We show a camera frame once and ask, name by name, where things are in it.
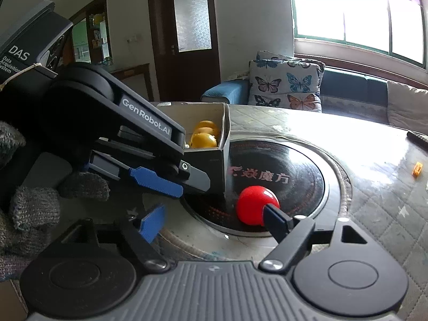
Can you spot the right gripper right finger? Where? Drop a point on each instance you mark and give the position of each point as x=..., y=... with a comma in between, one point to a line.
x=292, y=237

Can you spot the small orange block toy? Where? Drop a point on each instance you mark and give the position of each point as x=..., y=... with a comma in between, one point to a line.
x=417, y=170

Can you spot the black round induction cooktop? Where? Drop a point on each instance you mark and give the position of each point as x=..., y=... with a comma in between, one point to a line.
x=299, y=178

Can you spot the white cardboard box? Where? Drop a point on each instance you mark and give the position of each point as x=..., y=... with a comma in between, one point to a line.
x=212, y=161

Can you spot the blue sofa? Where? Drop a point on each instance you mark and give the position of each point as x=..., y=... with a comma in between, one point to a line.
x=339, y=92

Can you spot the red plastic ball toy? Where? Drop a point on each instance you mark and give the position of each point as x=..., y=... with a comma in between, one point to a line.
x=251, y=202

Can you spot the black DAS camera box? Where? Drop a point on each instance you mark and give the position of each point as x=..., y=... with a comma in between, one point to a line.
x=37, y=38

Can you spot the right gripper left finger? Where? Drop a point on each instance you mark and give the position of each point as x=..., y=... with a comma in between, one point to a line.
x=138, y=235

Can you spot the grey folded cushion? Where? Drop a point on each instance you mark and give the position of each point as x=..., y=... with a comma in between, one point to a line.
x=407, y=107

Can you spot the orange plastic duck toy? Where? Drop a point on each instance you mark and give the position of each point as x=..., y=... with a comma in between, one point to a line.
x=203, y=140

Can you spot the grey knit gloved hand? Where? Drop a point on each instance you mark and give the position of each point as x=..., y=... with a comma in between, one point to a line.
x=28, y=214

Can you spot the butterfly print pillow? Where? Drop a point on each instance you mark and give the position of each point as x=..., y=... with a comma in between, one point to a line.
x=285, y=82

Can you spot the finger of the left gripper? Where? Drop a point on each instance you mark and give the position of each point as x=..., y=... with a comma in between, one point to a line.
x=191, y=178
x=105, y=165

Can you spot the wooden shelf cabinet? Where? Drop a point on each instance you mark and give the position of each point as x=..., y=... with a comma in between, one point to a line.
x=90, y=34

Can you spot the wooden side table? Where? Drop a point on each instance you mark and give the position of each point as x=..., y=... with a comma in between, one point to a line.
x=138, y=79

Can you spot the black remote control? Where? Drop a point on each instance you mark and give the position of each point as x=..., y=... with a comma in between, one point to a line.
x=418, y=139

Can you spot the dark wooden door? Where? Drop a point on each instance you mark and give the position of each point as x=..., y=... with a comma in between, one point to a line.
x=185, y=47

